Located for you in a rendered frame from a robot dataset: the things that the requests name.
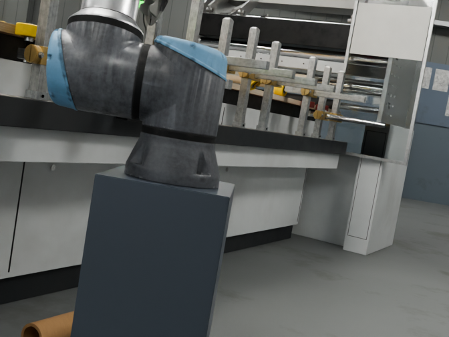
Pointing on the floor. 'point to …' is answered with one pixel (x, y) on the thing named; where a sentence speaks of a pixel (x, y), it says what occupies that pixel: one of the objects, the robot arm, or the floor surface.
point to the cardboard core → (50, 327)
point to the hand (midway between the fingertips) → (152, 22)
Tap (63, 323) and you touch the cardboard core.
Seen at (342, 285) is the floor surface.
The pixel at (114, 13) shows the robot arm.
